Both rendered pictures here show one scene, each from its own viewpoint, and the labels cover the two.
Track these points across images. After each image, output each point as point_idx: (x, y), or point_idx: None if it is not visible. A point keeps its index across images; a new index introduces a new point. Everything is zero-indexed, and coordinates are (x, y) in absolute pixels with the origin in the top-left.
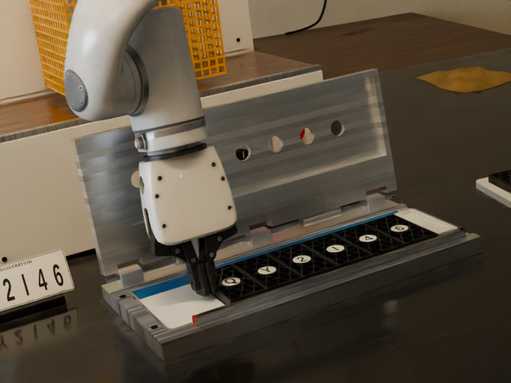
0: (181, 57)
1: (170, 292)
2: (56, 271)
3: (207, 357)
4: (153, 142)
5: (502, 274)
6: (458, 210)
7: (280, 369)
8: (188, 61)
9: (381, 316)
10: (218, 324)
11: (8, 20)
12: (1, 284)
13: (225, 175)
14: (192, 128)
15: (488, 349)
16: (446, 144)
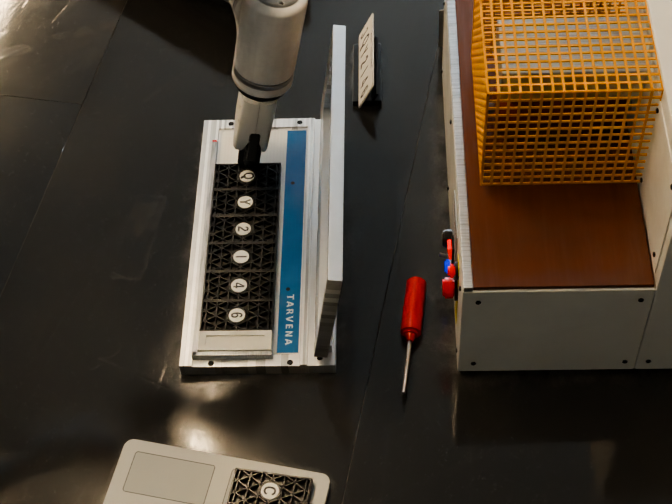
0: (241, 30)
1: (280, 149)
2: (365, 89)
3: (190, 151)
4: None
5: (133, 359)
6: (283, 422)
7: (138, 177)
8: (245, 40)
9: (149, 256)
10: (201, 154)
11: None
12: (366, 54)
13: (239, 121)
14: (233, 70)
15: (53, 281)
16: None
